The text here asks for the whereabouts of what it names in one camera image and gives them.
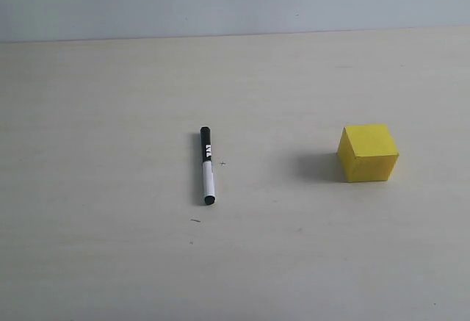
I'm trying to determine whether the black and white marker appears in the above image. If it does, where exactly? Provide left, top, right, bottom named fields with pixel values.
left=200, top=126, right=216, bottom=206

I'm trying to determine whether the yellow cube block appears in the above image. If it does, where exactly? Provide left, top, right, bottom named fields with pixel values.
left=337, top=124, right=400, bottom=183

